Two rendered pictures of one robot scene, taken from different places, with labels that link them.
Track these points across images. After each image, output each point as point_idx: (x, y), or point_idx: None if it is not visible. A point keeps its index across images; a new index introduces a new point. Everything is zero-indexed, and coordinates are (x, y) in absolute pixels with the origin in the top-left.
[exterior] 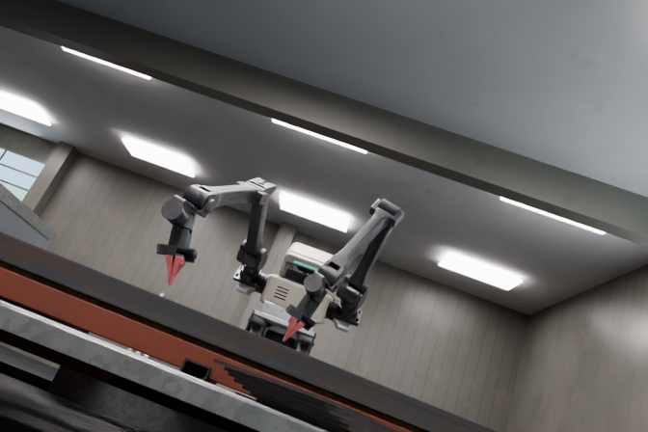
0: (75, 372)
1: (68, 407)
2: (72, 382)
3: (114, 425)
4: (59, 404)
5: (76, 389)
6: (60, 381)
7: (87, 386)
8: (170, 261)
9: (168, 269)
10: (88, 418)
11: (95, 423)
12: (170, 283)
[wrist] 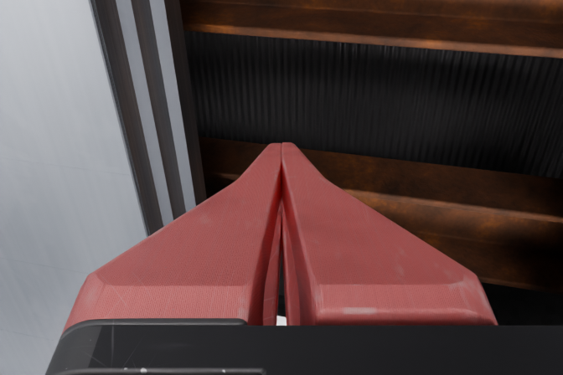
0: (538, 323)
1: (499, 166)
2: (529, 303)
3: (371, 145)
4: (527, 155)
5: (508, 290)
6: (560, 301)
7: (488, 299)
8: (337, 233)
9: (333, 187)
10: (436, 100)
11: (410, 70)
12: (274, 145)
